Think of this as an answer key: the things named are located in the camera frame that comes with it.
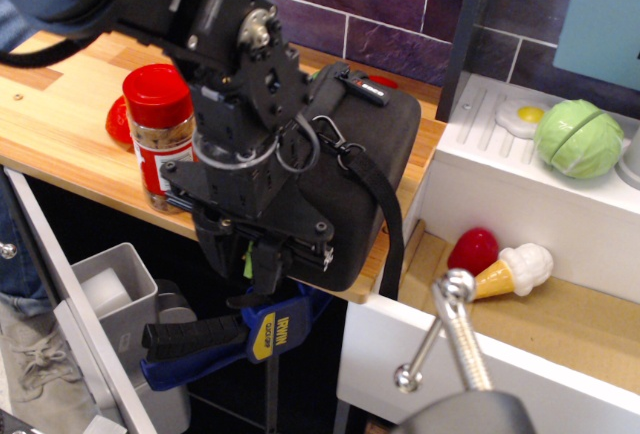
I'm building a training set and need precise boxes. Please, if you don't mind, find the toy fried egg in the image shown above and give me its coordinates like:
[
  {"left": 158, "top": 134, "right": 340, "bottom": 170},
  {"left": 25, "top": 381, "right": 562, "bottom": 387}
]
[{"left": 495, "top": 99, "right": 550, "bottom": 140}]

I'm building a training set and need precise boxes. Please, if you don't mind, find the dark grey shelf post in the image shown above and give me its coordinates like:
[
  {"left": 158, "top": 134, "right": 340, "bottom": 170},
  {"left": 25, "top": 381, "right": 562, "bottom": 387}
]
[{"left": 436, "top": 0, "right": 483, "bottom": 122}]

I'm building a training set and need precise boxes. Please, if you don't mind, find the toy ice cream cone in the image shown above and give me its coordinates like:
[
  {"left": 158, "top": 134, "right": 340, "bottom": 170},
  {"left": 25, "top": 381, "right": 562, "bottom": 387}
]
[{"left": 475, "top": 243, "right": 554, "bottom": 299}]

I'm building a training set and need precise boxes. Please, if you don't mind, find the blue Irwin bar clamp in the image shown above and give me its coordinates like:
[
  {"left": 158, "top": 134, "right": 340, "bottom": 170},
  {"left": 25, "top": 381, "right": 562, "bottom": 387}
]
[{"left": 140, "top": 281, "right": 333, "bottom": 433}]

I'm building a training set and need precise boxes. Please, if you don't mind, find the spice jar red lid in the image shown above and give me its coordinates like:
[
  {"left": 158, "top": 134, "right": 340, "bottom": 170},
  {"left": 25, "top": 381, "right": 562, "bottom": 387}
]
[{"left": 123, "top": 64, "right": 195, "bottom": 213}]

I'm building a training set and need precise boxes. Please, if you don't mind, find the black shoulder strap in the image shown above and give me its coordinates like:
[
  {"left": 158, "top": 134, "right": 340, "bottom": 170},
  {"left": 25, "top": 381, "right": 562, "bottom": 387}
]
[{"left": 312, "top": 115, "right": 405, "bottom": 302}]

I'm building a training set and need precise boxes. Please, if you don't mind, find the red toy tomato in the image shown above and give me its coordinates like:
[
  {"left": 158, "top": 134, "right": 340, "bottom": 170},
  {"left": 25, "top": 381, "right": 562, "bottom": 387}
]
[{"left": 105, "top": 96, "right": 133, "bottom": 149}]

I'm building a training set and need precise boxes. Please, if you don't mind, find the green tape zipper pull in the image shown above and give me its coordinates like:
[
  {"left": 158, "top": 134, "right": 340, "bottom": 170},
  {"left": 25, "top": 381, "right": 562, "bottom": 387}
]
[{"left": 243, "top": 241, "right": 254, "bottom": 280}]

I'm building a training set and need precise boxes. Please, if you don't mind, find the white open drawer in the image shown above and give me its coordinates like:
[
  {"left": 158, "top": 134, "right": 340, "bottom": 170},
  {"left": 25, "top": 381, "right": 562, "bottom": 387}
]
[{"left": 337, "top": 224, "right": 639, "bottom": 433}]

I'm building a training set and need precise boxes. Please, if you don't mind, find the red toy piece behind bag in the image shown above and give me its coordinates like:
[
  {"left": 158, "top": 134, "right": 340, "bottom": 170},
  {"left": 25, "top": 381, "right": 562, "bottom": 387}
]
[{"left": 369, "top": 75, "right": 398, "bottom": 89}]

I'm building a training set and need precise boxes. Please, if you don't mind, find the black zipper case bag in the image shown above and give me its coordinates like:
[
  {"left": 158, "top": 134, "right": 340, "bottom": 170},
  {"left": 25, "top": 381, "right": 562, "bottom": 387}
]
[{"left": 249, "top": 61, "right": 422, "bottom": 293}]

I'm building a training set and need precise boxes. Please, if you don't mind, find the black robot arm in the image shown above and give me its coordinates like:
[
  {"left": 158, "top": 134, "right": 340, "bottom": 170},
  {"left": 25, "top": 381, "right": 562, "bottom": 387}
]
[{"left": 1, "top": 0, "right": 334, "bottom": 294}]

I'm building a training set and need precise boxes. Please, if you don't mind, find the white toy sink unit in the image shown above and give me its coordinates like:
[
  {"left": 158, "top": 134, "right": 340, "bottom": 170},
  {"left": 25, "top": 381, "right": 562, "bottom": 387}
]
[{"left": 420, "top": 74, "right": 639, "bottom": 302}]

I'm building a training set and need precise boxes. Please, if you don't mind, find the green toy cabbage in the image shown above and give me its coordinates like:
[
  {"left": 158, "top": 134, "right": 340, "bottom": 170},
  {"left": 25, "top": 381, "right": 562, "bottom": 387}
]
[{"left": 534, "top": 99, "right": 624, "bottom": 179}]

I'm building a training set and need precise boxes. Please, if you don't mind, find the grey plastic bin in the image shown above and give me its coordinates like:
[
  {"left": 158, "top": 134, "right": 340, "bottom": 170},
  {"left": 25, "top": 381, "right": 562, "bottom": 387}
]
[{"left": 72, "top": 243, "right": 191, "bottom": 433}]

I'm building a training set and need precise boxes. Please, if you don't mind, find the person in blue jeans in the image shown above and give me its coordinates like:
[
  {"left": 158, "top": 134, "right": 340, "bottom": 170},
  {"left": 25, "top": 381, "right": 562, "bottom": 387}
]
[{"left": 1, "top": 0, "right": 52, "bottom": 317}]

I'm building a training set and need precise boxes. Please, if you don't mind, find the grey sneaker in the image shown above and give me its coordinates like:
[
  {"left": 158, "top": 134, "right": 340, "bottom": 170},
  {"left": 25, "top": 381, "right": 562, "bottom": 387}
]
[{"left": 1, "top": 295, "right": 97, "bottom": 433}]

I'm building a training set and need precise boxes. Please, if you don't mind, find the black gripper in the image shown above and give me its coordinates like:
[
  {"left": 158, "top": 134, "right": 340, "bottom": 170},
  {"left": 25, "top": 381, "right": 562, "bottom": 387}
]
[{"left": 161, "top": 141, "right": 334, "bottom": 295}]

